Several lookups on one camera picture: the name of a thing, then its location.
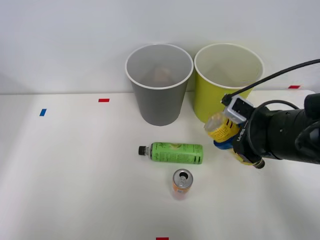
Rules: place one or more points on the green label plastic bottle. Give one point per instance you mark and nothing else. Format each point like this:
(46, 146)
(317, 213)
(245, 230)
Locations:
(177, 153)

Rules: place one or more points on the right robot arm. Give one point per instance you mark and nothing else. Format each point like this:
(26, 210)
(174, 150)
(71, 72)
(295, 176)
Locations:
(287, 135)

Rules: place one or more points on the orange drink can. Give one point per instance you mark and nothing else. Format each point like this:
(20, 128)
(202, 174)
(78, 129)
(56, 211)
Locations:
(182, 186)

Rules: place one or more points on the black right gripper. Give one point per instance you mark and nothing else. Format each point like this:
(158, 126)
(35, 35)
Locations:
(252, 140)

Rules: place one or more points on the yellow label plastic bottle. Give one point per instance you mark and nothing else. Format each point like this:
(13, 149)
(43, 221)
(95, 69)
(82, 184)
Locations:
(221, 132)

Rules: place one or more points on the grey plastic waste bin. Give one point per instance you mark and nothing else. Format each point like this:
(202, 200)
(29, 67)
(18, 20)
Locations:
(160, 105)

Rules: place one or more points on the yellow-green plastic waste bin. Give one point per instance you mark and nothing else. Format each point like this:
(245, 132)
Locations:
(207, 97)

